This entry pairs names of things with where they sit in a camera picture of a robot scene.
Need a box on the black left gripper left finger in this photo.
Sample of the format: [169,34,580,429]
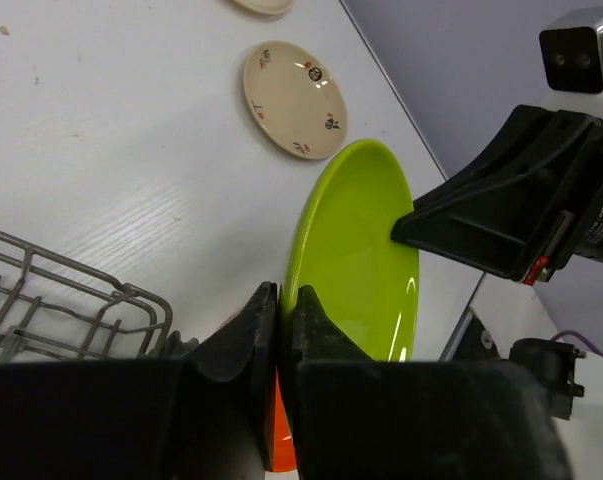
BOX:
[0,282,277,479]

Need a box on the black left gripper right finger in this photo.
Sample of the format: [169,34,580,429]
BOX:
[291,286,566,479]

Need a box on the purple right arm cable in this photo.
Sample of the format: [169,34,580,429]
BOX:
[553,329,603,359]

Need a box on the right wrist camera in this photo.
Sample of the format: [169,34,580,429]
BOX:
[539,6,603,94]

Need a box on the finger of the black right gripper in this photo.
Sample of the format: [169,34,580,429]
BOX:
[391,105,596,282]

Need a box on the lime green plate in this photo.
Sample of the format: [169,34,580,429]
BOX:
[279,139,420,363]

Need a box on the grey wire dish rack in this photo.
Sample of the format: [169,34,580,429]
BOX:
[0,231,199,364]

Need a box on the cream plate with black spot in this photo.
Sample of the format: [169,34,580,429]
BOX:
[233,0,294,16]

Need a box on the cream floral plate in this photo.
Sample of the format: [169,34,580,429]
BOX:
[242,40,348,160]

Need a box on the orange plate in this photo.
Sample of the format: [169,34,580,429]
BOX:
[266,372,297,474]

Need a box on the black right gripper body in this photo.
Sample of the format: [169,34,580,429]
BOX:
[525,123,603,285]

